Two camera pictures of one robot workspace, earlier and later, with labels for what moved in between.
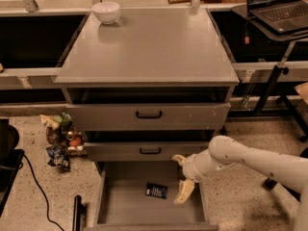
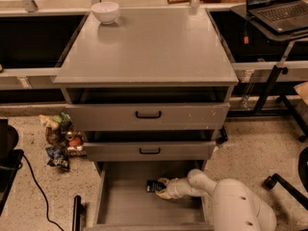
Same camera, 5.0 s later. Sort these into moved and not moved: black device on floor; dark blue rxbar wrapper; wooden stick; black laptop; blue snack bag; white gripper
Moved: white gripper; dark blue rxbar wrapper
Not moved: blue snack bag; wooden stick; black device on floor; black laptop
